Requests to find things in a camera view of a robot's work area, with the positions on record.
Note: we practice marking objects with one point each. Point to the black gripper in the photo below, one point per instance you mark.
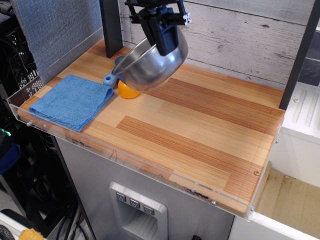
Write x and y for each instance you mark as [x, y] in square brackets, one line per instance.
[171, 12]

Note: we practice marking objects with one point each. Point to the stainless steel bowl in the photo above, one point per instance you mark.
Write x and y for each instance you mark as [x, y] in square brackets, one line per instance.
[143, 68]

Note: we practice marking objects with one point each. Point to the blue folded cloth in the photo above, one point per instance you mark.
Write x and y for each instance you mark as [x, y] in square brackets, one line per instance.
[73, 102]

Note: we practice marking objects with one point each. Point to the orange toy carrot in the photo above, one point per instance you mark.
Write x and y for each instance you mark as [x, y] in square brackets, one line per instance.
[126, 92]

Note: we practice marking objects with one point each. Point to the blue fabric panel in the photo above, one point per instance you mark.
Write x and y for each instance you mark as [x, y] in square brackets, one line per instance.
[58, 31]

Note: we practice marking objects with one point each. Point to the black plastic crate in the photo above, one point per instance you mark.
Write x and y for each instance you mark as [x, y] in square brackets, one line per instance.
[17, 65]

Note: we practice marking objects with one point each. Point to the clear acrylic table guard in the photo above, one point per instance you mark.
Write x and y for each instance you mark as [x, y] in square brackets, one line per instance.
[201, 132]

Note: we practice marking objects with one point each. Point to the grey toy fridge cabinet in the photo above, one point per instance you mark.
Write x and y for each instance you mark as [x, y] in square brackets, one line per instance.
[92, 174]

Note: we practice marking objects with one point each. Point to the grey ice dispenser panel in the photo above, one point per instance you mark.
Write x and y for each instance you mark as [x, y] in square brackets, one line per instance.
[138, 216]

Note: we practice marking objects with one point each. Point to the white toy sink unit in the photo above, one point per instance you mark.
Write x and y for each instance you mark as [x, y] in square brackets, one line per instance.
[288, 202]

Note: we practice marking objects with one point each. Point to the yellow object bottom left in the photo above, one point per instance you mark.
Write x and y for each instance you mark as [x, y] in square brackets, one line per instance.
[30, 234]

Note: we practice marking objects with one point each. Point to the black vertical post left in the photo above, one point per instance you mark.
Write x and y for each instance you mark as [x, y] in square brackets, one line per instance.
[111, 24]

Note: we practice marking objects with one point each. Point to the black vertical post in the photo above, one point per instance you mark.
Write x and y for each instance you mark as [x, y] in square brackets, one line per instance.
[111, 24]
[301, 55]

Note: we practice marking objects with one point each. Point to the blue handled measuring spoon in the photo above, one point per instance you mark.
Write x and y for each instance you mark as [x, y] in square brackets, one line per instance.
[111, 80]

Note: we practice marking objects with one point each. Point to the black vertical post right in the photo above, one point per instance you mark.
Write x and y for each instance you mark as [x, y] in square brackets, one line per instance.
[301, 55]

